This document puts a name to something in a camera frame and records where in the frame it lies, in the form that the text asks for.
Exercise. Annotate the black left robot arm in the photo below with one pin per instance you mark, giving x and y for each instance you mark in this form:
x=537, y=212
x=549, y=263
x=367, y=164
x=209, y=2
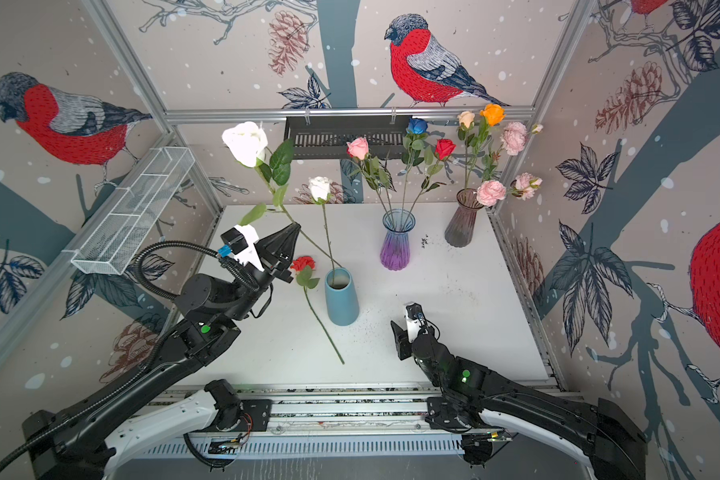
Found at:
x=79, y=441

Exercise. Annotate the cream peach artificial rose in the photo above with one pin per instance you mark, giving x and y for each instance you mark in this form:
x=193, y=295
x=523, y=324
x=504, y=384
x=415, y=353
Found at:
x=466, y=121

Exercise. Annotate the blue artificial rose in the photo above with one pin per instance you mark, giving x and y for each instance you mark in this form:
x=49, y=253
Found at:
x=414, y=144

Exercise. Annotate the teal ceramic vase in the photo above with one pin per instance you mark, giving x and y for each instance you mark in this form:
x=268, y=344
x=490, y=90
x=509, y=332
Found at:
x=341, y=297

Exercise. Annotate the white artificial rose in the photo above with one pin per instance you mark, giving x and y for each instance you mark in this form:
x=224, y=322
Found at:
x=249, y=145
x=320, y=191

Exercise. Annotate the pink grey glass vase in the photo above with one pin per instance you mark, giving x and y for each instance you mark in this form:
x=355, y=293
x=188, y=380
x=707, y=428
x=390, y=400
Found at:
x=459, y=232

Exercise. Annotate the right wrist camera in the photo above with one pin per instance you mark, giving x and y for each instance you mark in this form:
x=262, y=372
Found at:
x=415, y=320

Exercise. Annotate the pink artificial rose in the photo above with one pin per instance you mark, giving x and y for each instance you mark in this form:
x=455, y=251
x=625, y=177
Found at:
x=369, y=167

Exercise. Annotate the pink peony spray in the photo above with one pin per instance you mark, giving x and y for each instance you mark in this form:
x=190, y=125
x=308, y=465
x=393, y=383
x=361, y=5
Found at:
x=515, y=137
x=524, y=187

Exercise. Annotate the blue purple glass vase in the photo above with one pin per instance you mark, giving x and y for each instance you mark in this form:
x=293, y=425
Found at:
x=396, y=253

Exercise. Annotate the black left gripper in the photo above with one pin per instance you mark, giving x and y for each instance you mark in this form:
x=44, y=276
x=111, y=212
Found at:
x=272, y=257

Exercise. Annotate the black hanging wire basket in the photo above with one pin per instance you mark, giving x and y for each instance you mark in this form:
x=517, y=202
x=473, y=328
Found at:
x=324, y=138

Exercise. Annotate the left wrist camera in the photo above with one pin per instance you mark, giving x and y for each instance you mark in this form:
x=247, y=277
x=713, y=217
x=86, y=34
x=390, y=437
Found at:
x=239, y=243

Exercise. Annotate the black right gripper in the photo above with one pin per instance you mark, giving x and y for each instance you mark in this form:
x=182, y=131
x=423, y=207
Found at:
x=401, y=339

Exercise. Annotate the orange artificial rose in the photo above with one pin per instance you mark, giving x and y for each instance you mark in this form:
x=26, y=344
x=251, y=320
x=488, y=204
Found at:
x=491, y=116

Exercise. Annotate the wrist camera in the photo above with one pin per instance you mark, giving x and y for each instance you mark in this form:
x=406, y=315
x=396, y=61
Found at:
x=239, y=243
x=415, y=320

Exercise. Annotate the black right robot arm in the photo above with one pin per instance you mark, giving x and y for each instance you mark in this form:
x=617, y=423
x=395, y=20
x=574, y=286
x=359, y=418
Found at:
x=602, y=437

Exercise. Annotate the red artificial rose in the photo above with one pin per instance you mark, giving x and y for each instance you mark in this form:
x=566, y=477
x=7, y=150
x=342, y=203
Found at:
x=435, y=159
x=304, y=268

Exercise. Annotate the white wire mesh shelf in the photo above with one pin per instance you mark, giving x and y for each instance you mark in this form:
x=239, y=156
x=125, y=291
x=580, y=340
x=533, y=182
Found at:
x=118, y=237

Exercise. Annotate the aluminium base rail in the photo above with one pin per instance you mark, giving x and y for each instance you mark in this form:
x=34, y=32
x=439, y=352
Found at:
x=290, y=424

